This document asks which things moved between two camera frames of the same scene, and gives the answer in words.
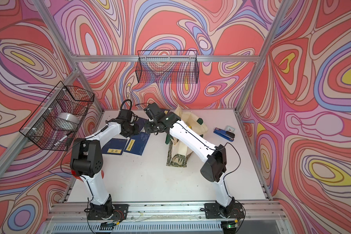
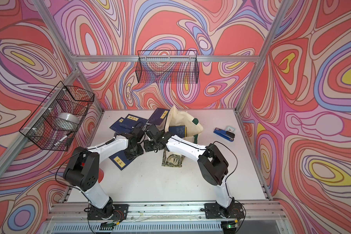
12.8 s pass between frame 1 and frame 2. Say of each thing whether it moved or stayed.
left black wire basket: stayed
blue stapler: stayed
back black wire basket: stayed
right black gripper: moved
